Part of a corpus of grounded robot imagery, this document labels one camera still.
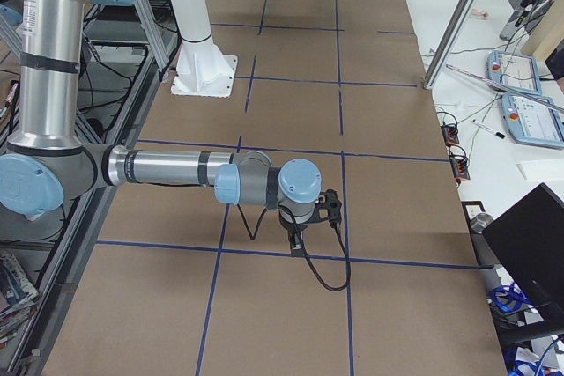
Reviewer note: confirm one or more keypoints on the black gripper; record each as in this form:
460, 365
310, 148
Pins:
294, 230

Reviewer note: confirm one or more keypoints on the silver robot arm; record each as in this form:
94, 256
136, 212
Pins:
46, 164

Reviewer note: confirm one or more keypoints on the orange black connector lower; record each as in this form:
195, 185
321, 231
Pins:
459, 167

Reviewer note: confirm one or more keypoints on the orange black connector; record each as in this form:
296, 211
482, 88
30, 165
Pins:
459, 167
450, 134

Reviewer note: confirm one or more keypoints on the orange black connector upper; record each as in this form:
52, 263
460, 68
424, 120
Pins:
450, 134

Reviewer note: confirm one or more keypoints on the black marker pen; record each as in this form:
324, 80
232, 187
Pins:
494, 132

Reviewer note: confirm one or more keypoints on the black laptop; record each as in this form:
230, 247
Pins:
527, 239

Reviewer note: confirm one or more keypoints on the grey handheld device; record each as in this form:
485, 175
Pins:
525, 12

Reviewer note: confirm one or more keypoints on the upper blue teach pendant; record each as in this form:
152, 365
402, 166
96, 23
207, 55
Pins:
515, 71

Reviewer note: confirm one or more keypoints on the blue teach pendant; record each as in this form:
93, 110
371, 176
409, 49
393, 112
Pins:
530, 123
515, 71

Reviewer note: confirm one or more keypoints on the lower blue teach pendant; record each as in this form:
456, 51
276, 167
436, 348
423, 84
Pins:
530, 123

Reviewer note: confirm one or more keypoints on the stack of magazines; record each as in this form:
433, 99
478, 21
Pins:
18, 295

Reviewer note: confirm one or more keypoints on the long metal rod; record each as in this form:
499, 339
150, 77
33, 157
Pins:
503, 88

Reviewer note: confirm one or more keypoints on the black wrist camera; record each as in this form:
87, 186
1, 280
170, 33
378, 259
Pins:
328, 209

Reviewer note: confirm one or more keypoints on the white camera mast with base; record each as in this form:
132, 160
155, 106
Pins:
202, 69

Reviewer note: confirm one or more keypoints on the aluminium frame post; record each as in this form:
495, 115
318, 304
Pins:
447, 42

